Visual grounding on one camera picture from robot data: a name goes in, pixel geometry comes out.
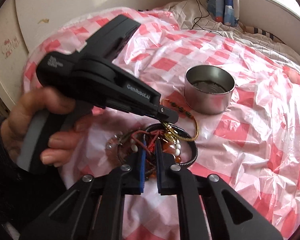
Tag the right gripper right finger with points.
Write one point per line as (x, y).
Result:
(209, 208)

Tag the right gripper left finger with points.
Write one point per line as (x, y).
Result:
(93, 207)

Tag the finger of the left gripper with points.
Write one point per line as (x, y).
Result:
(165, 114)

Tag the round metal tin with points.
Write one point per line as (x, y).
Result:
(208, 89)

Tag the person's left hand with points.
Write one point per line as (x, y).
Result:
(23, 128)

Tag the white quilted bedsheet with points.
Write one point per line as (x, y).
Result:
(190, 15)

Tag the blue cartoon pillow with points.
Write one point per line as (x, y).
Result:
(224, 11)

